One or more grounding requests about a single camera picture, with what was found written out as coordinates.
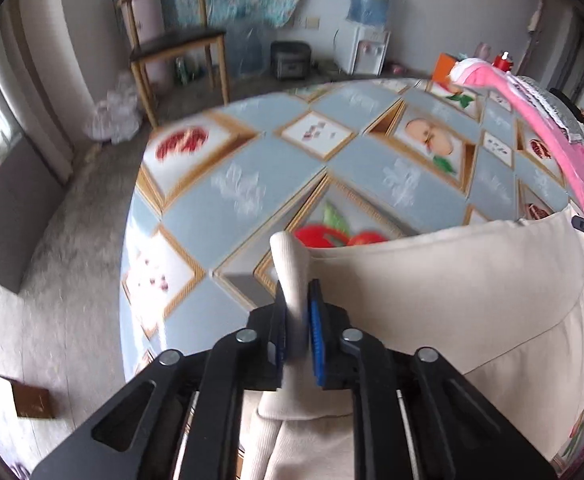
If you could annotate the orange box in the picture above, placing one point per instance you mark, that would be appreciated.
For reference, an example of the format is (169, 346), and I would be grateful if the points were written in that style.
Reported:
(444, 67)

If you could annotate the black rice cooker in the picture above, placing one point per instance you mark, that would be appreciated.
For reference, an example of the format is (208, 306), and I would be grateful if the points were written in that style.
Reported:
(292, 60)

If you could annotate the white water dispenser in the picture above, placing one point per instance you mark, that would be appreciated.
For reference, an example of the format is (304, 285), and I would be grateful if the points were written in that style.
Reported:
(359, 52)

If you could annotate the dark grey low cabinet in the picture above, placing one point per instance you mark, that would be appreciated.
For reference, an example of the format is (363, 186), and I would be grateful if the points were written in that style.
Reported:
(12, 210)

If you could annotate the beige curtain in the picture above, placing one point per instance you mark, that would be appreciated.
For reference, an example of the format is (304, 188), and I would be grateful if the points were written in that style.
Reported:
(62, 60)

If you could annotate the pale pink cylinder bin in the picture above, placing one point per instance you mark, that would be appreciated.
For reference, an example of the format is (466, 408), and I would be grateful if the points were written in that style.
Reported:
(147, 25)

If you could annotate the pink floral blanket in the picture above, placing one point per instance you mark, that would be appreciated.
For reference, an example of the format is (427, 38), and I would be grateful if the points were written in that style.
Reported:
(577, 180)

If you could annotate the clear empty water jug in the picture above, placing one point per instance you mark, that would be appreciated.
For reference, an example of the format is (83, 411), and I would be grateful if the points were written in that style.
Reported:
(249, 50)

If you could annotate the crumpled white plastic bag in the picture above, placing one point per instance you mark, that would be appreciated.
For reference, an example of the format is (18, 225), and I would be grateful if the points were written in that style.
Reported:
(114, 115)

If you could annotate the brown cardboard box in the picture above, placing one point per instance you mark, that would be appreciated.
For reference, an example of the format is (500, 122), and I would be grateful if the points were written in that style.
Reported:
(29, 400)

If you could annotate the wall socket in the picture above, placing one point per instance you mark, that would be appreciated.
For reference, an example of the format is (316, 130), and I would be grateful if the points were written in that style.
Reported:
(312, 22)

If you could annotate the small green bottle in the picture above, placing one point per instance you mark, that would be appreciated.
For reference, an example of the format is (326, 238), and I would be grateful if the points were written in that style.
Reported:
(183, 71)

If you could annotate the wooden chair dark seat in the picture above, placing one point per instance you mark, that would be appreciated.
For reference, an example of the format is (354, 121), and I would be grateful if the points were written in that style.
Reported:
(177, 40)

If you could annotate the cream zip jacket black trim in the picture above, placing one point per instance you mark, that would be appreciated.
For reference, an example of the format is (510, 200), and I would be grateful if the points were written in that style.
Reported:
(447, 300)

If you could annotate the silver quilted cover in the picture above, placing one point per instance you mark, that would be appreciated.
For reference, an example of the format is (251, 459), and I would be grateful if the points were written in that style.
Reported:
(557, 100)

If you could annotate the blue fruit print tablecloth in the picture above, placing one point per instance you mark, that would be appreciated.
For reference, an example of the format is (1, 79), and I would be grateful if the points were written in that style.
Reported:
(272, 170)

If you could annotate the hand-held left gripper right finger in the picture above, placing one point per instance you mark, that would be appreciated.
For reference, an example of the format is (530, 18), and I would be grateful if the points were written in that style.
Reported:
(317, 335)

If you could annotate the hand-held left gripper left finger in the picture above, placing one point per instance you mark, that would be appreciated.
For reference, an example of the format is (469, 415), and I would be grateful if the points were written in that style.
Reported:
(282, 330)

